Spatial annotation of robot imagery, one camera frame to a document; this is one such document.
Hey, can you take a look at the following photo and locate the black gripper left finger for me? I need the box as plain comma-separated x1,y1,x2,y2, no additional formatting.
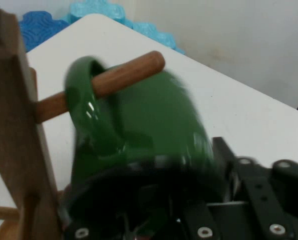
63,217,129,240

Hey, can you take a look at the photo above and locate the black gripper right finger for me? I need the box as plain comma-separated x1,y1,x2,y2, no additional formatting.
183,136,298,240

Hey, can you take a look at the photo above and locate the green enamel mug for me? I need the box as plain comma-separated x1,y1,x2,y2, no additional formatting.
62,56,227,240

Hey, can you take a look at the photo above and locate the wooden mug tree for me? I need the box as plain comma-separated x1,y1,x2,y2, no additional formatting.
0,8,166,240

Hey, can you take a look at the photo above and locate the dark blue foam mat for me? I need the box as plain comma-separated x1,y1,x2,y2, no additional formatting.
18,10,70,53

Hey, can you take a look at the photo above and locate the cyan foam mat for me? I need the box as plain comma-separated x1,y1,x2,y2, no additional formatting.
61,2,186,55

